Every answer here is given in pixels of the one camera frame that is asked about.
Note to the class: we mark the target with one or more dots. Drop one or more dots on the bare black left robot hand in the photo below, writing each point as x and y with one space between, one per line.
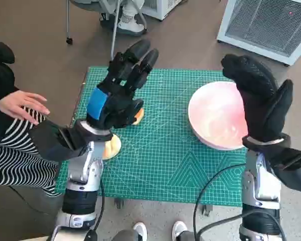
115 110

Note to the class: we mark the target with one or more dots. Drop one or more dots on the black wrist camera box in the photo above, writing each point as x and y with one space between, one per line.
293 168
50 143

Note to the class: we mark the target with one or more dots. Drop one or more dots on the white vented cabinet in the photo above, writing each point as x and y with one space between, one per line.
160 8

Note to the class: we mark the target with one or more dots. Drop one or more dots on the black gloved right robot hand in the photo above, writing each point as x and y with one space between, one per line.
261 110

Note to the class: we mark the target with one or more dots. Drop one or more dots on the pink bowl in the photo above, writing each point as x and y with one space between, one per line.
210 113

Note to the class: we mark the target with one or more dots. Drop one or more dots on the braided toy bread loaf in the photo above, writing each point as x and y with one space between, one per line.
138 116

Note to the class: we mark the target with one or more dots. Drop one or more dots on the round toy bread bun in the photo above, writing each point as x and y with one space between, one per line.
114 148

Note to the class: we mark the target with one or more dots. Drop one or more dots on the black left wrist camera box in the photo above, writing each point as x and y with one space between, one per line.
50 143

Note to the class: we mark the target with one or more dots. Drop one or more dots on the grey office chair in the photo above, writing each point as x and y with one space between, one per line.
114 32

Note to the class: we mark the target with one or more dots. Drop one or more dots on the white sneaker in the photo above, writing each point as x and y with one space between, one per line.
140 231
179 229

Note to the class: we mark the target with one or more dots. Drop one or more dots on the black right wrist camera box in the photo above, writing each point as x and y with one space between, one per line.
293 168

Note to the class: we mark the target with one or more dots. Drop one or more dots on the person in white clothes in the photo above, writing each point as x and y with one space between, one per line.
129 23

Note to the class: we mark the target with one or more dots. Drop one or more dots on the white appliance with grille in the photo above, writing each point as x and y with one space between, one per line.
263 22

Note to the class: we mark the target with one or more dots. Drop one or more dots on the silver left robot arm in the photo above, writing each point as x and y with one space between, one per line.
80 175

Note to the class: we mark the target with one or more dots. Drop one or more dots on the dark grey leg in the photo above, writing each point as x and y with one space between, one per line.
188 236
125 236

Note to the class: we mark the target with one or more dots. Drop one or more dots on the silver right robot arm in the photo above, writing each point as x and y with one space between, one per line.
258 180

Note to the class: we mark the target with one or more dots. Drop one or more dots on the green cutting mat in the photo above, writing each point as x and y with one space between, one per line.
160 140

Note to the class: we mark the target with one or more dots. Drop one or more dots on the person's hand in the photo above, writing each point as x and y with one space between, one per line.
17 105

